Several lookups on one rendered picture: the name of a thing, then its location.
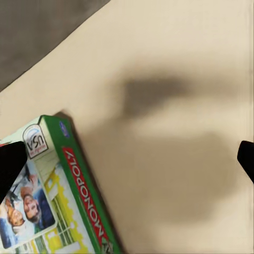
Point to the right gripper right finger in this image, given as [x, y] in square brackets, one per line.
[246, 158]

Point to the bed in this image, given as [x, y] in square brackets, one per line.
[159, 95]

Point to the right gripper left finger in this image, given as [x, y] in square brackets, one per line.
[12, 159]

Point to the board game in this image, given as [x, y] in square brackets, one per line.
[52, 207]

